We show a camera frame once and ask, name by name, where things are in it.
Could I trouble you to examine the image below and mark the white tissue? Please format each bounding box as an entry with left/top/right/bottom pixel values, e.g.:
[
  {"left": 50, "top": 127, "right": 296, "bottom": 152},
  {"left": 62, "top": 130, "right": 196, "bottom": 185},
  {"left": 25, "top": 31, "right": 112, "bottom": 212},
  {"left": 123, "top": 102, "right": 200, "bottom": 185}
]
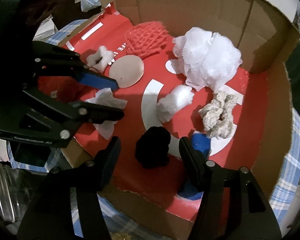
[{"left": 86, "top": 88, "right": 128, "bottom": 140}]

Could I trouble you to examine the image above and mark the round beige powder puff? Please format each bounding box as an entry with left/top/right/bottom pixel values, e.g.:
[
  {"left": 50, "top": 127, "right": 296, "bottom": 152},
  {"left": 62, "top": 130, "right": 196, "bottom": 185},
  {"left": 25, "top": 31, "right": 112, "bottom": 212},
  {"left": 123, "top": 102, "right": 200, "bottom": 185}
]
[{"left": 109, "top": 55, "right": 144, "bottom": 88}]

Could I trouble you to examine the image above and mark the white foam piece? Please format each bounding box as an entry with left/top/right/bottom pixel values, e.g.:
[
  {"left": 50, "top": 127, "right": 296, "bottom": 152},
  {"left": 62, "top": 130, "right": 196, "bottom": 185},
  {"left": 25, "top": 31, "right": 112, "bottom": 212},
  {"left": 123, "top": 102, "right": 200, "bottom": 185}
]
[{"left": 156, "top": 85, "right": 194, "bottom": 123}]

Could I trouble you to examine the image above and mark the red mesh bath pouf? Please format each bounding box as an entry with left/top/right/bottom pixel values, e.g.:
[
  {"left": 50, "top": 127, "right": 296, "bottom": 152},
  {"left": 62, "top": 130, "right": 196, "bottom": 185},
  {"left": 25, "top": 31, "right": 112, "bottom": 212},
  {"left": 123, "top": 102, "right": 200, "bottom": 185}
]
[{"left": 125, "top": 21, "right": 170, "bottom": 59}]

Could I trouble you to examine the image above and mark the beige knitted scrunchie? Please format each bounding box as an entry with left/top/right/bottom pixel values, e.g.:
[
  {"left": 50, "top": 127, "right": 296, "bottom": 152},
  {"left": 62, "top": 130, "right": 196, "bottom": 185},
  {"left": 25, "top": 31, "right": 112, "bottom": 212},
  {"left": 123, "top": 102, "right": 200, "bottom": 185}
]
[{"left": 198, "top": 91, "right": 238, "bottom": 140}]

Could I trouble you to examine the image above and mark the red cardboard box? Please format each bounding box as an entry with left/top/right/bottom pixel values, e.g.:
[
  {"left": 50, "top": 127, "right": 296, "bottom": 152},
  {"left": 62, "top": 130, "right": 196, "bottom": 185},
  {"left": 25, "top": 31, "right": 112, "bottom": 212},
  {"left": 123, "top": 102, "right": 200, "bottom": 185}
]
[{"left": 66, "top": 0, "right": 299, "bottom": 239}]

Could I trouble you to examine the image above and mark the blue white packet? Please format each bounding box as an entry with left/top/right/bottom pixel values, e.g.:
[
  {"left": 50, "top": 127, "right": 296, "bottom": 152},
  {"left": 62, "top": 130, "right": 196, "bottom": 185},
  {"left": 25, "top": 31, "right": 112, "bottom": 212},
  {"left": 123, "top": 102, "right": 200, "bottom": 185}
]
[{"left": 178, "top": 131, "right": 211, "bottom": 200}]

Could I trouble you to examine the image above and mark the blue plaid tablecloth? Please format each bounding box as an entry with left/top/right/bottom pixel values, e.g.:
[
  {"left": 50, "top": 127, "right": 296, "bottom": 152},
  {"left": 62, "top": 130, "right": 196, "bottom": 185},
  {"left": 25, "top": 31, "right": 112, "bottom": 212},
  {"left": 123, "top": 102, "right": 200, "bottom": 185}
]
[{"left": 6, "top": 18, "right": 300, "bottom": 240}]

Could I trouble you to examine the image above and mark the white fluffy red pouch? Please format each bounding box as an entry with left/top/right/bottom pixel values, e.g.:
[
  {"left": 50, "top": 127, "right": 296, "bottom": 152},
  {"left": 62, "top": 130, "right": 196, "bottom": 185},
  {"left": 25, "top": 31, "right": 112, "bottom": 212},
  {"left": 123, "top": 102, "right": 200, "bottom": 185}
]
[{"left": 38, "top": 45, "right": 115, "bottom": 103}]

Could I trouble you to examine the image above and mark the dark glass jar metal lid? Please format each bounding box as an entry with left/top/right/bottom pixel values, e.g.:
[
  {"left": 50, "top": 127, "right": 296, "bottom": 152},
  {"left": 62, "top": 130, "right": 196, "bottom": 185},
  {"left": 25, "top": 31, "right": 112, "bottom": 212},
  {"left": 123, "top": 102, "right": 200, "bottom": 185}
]
[{"left": 0, "top": 164, "right": 30, "bottom": 223}]

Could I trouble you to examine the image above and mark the black fuzzy scrunchie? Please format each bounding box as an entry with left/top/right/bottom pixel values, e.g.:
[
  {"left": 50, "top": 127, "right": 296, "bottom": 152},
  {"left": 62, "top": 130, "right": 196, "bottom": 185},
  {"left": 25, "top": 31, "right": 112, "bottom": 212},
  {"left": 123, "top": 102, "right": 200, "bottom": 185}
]
[{"left": 135, "top": 126, "right": 171, "bottom": 169}]

